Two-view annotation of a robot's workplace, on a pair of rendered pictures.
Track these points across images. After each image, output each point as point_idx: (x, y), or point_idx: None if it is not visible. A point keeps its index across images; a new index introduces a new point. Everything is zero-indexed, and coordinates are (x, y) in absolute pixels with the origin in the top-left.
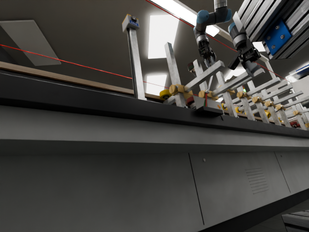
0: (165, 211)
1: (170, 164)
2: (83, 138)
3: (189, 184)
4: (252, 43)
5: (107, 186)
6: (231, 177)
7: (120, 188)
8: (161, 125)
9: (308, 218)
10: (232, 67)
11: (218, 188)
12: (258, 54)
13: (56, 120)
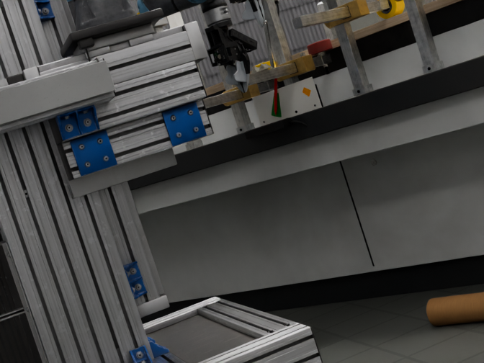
0: (309, 245)
1: (308, 183)
2: (166, 204)
3: (343, 209)
4: (212, 37)
5: (240, 220)
6: (449, 186)
7: (252, 221)
8: (222, 167)
9: (194, 305)
10: (248, 51)
11: (408, 211)
12: (223, 57)
13: (148, 194)
